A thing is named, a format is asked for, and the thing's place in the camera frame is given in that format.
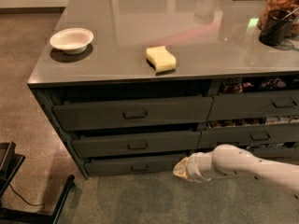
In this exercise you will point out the glass snack jar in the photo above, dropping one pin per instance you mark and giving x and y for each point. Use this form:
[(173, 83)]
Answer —
[(287, 5)]

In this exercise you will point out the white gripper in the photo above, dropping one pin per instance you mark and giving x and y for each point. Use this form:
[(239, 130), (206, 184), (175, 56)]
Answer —
[(193, 167)]

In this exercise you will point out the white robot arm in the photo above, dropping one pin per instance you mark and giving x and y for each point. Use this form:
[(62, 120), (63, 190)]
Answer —
[(227, 161)]

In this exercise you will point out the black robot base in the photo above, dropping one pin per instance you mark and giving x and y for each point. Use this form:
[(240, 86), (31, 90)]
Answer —
[(10, 178)]

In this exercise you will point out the grey drawer cabinet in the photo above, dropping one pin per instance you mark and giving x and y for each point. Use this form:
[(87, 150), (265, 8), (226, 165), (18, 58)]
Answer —
[(216, 44)]

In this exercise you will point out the yellow sponge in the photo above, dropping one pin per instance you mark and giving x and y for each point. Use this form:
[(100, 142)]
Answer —
[(161, 59)]

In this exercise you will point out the white paper bowl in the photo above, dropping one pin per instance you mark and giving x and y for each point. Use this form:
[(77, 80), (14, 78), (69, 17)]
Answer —
[(72, 40)]

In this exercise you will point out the black mesh cup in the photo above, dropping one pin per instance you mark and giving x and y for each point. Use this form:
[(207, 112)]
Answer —
[(276, 27)]

